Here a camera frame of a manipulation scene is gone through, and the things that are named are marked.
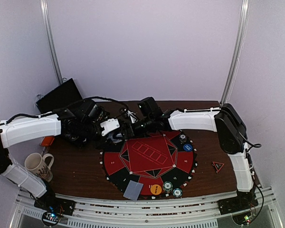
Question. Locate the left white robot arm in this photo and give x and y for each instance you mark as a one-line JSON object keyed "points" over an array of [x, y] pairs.
{"points": [[24, 128]]}

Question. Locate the left aluminium frame post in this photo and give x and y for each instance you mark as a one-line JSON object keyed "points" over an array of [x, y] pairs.
{"points": [[53, 54]]}

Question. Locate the black white poker chip stack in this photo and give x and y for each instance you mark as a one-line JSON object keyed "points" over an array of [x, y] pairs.
{"points": [[182, 137]]}

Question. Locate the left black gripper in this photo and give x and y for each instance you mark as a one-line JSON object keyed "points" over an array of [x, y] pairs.
{"points": [[105, 141]]}

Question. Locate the dealt blue-backed card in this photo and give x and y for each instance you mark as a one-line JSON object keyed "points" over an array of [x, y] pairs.
{"points": [[133, 190]]}

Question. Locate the wrist white camera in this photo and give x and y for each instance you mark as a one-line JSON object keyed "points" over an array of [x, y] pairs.
{"points": [[131, 116], [109, 126]]}

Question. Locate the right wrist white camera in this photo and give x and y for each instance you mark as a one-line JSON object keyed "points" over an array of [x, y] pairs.
{"points": [[131, 116]]}

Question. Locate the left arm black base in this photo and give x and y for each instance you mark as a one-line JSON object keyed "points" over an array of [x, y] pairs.
{"points": [[56, 205]]}

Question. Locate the black poker chip case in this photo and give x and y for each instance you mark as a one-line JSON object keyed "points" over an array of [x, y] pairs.
{"points": [[61, 104]]}

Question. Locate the red black triangular token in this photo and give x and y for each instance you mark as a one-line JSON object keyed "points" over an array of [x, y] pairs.
{"points": [[217, 166]]}

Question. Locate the green white poker chip stack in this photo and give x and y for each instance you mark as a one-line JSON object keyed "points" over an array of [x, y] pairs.
{"points": [[167, 186]]}

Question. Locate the orange plastic cup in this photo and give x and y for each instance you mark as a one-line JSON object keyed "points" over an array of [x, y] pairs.
{"points": [[47, 141]]}

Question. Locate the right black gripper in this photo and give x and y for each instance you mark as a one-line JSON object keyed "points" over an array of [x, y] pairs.
{"points": [[141, 128]]}

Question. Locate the aluminium front rail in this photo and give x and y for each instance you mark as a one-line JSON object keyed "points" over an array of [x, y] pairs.
{"points": [[196, 212]]}

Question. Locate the white floral ceramic mug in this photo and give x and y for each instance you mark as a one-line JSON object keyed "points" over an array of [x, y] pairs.
{"points": [[40, 165]]}

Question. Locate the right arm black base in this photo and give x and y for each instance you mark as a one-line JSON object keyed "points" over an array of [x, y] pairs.
{"points": [[243, 201]]}

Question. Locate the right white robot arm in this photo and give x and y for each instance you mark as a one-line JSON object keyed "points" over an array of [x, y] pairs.
{"points": [[214, 173]]}

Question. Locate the teal white poker chip stack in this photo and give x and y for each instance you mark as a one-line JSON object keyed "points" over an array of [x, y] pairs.
{"points": [[177, 192]]}

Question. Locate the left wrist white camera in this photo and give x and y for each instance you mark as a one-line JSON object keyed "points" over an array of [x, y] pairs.
{"points": [[109, 126]]}

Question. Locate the round red black poker mat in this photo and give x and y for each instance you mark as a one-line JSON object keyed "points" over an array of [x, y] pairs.
{"points": [[150, 160]]}

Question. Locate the orange big blind button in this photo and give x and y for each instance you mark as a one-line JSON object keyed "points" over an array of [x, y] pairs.
{"points": [[156, 189]]}

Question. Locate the blue small blind button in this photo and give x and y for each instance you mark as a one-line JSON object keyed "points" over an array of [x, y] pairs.
{"points": [[187, 147]]}

